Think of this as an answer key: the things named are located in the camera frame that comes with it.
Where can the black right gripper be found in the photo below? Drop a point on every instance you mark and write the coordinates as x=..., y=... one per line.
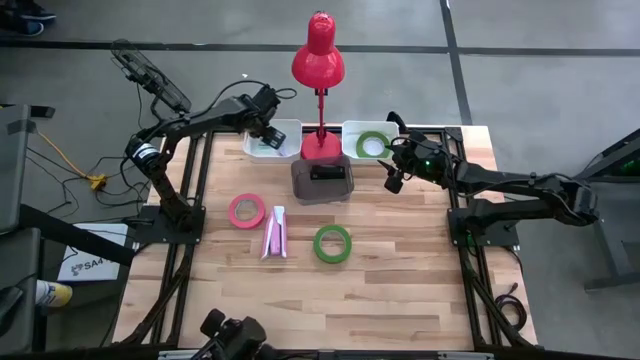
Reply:
x=407, y=155

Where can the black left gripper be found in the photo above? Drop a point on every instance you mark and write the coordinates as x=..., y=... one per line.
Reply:
x=260, y=112

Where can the green tape roll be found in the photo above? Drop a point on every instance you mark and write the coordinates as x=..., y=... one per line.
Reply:
x=361, y=145
x=317, y=244

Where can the black stapler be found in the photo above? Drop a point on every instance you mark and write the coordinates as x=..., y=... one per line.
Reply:
x=327, y=172

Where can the red tape roll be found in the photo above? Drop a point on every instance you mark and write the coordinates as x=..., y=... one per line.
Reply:
x=232, y=211

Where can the pink and white stapler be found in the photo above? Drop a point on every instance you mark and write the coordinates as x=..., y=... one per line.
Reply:
x=275, y=235

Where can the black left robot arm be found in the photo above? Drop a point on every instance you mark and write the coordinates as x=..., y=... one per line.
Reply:
x=210, y=117

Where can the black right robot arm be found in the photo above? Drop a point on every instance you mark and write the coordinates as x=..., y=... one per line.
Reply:
x=510, y=182

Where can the white plastic bin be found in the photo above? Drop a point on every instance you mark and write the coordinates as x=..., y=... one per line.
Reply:
x=350, y=152
x=295, y=155

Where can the black table clamp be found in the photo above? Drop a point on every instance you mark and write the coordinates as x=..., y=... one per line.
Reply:
x=397, y=120

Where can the grey translucent plastic bin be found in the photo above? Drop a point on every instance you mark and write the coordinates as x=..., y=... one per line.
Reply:
x=305, y=192

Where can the red desk lamp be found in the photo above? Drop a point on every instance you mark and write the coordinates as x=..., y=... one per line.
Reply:
x=318, y=65

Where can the yellow power plug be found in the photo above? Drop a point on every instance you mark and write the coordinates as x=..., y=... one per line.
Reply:
x=97, y=182

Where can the white printed cardboard box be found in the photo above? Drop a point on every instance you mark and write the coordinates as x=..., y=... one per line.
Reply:
x=95, y=255

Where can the black beam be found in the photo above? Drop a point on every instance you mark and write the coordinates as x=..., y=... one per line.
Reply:
x=75, y=235

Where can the black side table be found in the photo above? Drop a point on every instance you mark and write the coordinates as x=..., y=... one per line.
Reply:
x=615, y=240

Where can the grey cabinet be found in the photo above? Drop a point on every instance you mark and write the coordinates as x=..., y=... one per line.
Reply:
x=12, y=170

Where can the person's shoe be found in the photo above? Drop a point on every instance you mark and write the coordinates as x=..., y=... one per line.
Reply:
x=20, y=27
x=37, y=12

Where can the yellow and white spray can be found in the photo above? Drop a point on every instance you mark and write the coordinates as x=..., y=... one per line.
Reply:
x=52, y=294

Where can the black aluminium table frame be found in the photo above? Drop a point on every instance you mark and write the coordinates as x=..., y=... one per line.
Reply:
x=225, y=150

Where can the silver metal bracket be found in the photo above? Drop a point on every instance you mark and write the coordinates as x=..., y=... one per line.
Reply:
x=466, y=356
x=175, y=354

